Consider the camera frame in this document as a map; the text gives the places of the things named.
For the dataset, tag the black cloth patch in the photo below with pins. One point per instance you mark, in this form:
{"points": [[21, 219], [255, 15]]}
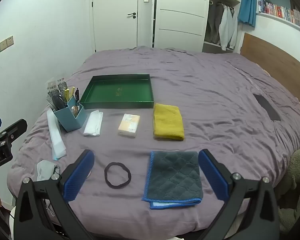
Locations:
{"points": [[267, 106]]}

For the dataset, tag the row of books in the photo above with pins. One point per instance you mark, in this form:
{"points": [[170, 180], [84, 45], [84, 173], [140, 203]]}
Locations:
{"points": [[285, 12]]}

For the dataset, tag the grey quilted cloth blue edge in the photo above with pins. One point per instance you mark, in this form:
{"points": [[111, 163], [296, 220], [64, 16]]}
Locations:
{"points": [[173, 177]]}

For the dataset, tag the olive fleece cloth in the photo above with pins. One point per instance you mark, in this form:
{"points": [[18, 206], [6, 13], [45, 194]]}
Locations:
{"points": [[297, 175]]}

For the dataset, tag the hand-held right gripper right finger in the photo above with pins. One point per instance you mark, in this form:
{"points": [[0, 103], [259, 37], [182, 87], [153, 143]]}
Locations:
{"points": [[213, 177]]}

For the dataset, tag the beige wall socket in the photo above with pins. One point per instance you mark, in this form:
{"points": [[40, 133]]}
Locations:
{"points": [[2, 46], [9, 41]]}

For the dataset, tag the blue curtain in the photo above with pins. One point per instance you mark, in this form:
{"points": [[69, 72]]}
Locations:
{"points": [[247, 2]]}

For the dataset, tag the yellow towel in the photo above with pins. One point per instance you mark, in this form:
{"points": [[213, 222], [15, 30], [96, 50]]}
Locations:
{"points": [[168, 121]]}

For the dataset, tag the yellow pen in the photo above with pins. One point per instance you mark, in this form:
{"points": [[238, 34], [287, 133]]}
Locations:
{"points": [[72, 92], [67, 94]]}

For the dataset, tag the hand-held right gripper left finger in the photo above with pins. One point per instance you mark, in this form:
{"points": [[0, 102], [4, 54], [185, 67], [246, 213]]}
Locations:
{"points": [[78, 177]]}

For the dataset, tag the green tray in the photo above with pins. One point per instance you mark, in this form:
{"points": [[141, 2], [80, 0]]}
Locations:
{"points": [[115, 90]]}

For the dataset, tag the black pen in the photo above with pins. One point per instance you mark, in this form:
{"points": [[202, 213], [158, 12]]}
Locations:
{"points": [[77, 96]]}

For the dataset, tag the grey mesh cloth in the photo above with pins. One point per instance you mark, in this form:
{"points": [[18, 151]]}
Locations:
{"points": [[45, 168]]}

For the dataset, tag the grey hanging garment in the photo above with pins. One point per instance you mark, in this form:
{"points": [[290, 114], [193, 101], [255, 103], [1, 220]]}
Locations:
{"points": [[215, 22]]}

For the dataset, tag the tissue packet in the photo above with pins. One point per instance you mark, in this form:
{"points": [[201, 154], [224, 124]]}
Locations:
{"points": [[128, 125]]}

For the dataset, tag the wooden headboard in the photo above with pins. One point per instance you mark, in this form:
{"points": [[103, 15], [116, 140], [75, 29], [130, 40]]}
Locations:
{"points": [[277, 60]]}

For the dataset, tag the white cloth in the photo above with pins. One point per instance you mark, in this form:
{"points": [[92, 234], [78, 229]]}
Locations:
{"points": [[93, 123]]}

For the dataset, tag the white wall shelf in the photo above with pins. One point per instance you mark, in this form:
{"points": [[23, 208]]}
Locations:
{"points": [[277, 21]]}

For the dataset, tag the white wardrobe door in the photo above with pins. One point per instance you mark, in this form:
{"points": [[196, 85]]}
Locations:
{"points": [[181, 17]]}

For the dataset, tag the purple bed blanket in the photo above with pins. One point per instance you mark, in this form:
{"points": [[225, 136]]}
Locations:
{"points": [[215, 92]]}

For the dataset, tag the blue pen holder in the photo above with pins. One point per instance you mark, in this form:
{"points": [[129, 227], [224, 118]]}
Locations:
{"points": [[72, 120]]}

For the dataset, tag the face mask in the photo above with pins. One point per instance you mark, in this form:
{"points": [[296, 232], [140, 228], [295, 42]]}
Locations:
{"points": [[56, 140]]}

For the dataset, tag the white hanging hoodie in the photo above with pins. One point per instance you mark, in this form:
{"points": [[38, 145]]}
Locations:
{"points": [[227, 30]]}

